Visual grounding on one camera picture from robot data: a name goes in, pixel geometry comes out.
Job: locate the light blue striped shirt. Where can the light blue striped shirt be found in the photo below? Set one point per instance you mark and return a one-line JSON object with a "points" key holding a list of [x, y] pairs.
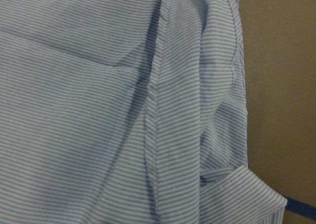
{"points": [[126, 112]]}

